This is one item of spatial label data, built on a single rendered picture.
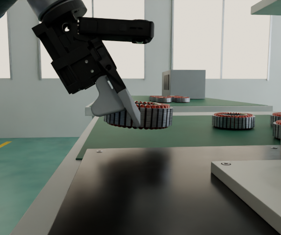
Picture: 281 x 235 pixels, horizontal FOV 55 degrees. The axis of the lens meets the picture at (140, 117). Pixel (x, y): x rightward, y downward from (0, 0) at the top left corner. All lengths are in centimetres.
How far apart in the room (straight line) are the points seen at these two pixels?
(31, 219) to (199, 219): 14
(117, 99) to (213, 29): 472
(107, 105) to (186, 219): 23
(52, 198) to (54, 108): 452
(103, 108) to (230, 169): 19
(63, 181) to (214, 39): 479
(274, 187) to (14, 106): 484
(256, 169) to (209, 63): 470
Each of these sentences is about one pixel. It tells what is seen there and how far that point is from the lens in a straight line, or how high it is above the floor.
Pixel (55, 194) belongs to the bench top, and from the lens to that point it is 31.
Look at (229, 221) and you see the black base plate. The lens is 21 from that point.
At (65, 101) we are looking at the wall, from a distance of 477.
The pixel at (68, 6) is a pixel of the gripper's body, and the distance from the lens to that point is 43.
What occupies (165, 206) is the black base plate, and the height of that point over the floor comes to 77.
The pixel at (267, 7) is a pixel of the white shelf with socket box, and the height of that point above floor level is 117.
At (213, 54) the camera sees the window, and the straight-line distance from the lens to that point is 500.
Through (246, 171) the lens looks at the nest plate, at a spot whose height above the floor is 78.
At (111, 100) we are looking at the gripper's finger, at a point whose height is 84.
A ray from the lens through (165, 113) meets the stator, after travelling 41.
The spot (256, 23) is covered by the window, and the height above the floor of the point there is 196.
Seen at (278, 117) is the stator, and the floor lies 78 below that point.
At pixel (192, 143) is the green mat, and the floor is 75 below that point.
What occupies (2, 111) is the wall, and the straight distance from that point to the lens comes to 507.
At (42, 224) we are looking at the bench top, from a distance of 26.
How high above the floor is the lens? 86
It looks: 7 degrees down
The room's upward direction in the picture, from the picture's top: straight up
